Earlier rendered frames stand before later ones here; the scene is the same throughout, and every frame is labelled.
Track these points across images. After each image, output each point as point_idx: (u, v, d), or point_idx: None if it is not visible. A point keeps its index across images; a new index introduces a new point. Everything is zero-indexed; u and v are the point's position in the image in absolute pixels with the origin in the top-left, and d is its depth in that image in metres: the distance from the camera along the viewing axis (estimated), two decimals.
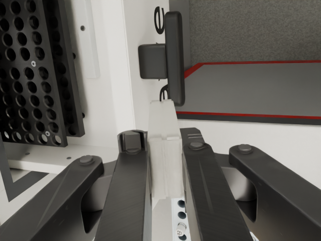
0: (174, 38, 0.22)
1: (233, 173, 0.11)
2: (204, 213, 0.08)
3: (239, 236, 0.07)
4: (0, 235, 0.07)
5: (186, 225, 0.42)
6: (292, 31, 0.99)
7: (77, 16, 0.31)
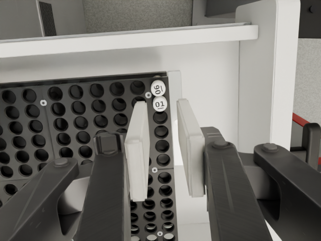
0: (317, 146, 0.26)
1: (259, 172, 0.11)
2: (224, 212, 0.08)
3: (258, 237, 0.07)
4: None
5: None
6: None
7: (172, 111, 0.31)
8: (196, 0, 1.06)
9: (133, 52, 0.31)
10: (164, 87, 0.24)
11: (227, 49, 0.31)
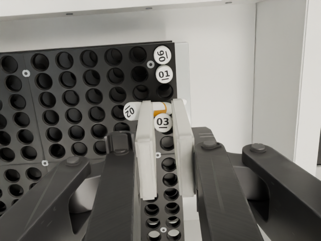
0: None
1: (246, 173, 0.11)
2: (215, 212, 0.08)
3: (249, 236, 0.07)
4: None
5: None
6: None
7: (177, 90, 0.27)
8: None
9: (133, 21, 0.27)
10: (170, 53, 0.20)
11: (242, 17, 0.27)
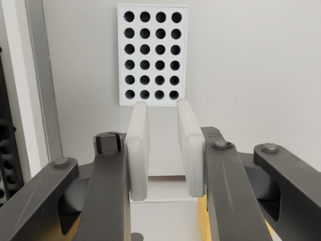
0: None
1: (259, 172, 0.11)
2: (224, 212, 0.08)
3: (258, 237, 0.07)
4: None
5: (156, 90, 0.37)
6: None
7: None
8: None
9: None
10: None
11: None
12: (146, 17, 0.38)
